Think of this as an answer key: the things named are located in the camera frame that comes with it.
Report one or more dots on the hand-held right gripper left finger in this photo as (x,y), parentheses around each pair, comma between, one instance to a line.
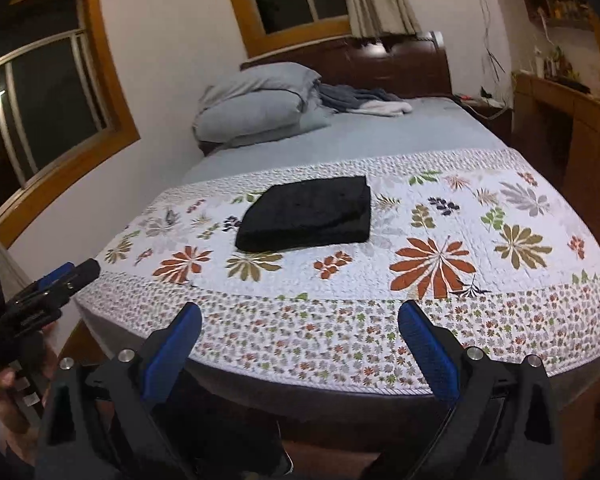
(180,340)

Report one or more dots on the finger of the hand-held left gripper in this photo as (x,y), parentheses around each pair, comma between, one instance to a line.
(55,274)
(82,274)

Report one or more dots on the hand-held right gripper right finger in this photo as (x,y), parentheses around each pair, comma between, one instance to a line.
(425,350)

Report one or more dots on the black pants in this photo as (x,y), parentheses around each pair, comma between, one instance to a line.
(305,215)

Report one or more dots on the person's left hand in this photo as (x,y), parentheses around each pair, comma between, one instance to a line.
(12,405)

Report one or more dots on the white floral quilt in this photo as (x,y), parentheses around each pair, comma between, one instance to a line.
(430,210)

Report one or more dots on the large wood-framed window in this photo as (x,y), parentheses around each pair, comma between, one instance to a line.
(45,100)

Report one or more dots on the flat grey pillow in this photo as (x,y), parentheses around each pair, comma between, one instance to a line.
(260,130)

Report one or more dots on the cluttered wooden nightstand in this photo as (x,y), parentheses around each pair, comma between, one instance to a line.
(485,115)

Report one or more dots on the white crumpled cloth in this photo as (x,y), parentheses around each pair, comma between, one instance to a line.
(387,108)

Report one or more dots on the large grey pillow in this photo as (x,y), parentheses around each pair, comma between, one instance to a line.
(260,85)

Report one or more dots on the grey crumpled clothes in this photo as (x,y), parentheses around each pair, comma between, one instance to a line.
(345,95)

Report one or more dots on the wooden desk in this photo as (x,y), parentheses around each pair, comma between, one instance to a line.
(545,95)

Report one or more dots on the dark wooden headboard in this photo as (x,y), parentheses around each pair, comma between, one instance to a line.
(395,65)

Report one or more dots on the group of small bottles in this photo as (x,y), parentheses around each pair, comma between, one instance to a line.
(560,67)

